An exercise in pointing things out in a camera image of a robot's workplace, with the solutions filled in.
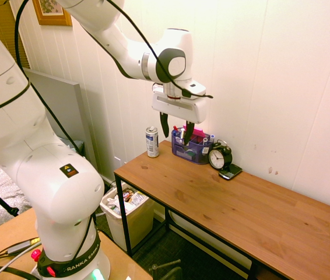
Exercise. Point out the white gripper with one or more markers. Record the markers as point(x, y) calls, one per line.
point(182, 108)

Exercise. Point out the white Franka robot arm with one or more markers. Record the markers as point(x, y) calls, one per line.
point(51, 163)

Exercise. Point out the silver blue drink can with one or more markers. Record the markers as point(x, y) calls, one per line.
point(152, 142)

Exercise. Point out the white trash bin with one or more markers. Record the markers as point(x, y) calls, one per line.
point(128, 214)

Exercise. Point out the pink sticky note pad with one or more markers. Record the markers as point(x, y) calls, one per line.
point(197, 133)

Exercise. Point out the purple mesh desk organizer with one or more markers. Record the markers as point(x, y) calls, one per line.
point(190, 150)

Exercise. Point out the black twin-bell alarm clock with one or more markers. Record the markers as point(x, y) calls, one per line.
point(219, 157)

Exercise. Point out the black keypad phone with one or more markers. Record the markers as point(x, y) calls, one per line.
point(230, 171)

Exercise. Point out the grey headboard panel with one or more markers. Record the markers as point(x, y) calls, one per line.
point(63, 108)

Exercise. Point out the black metal clamp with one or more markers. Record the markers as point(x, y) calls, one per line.
point(165, 269)

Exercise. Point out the wood framed picture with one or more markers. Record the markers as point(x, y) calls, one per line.
point(51, 12)

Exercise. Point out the wooden window blind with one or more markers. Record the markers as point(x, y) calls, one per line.
point(9, 32)

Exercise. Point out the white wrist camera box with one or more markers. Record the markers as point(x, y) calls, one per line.
point(192, 87)

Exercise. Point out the wooden desk with black frame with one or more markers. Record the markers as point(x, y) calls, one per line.
point(240, 210)

